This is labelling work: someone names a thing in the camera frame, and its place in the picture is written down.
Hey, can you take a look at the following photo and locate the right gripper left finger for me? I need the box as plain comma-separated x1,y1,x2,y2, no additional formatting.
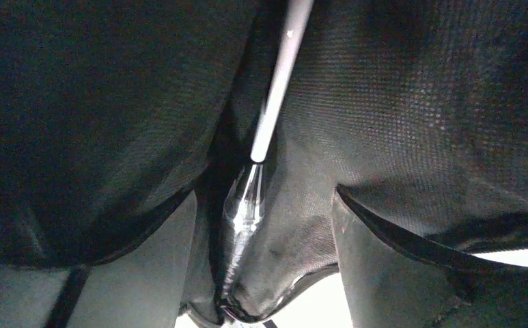
0,193,197,327

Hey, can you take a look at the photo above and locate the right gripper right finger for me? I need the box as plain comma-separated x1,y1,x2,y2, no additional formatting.
331,185,528,328

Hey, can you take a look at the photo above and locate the white badminton racket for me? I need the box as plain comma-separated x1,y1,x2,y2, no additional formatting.
221,1,314,300

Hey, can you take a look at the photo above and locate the black racket cover bag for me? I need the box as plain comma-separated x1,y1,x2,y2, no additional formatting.
0,1,528,327

